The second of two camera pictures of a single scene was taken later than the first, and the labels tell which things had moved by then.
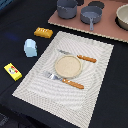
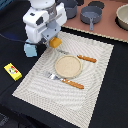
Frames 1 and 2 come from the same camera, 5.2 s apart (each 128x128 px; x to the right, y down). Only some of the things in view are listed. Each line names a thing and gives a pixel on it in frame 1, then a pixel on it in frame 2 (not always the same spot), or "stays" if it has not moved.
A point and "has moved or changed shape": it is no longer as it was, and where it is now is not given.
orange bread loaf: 43,32 has moved or changed shape
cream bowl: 121,18 stays
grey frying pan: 90,15 stays
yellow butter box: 13,72 stays
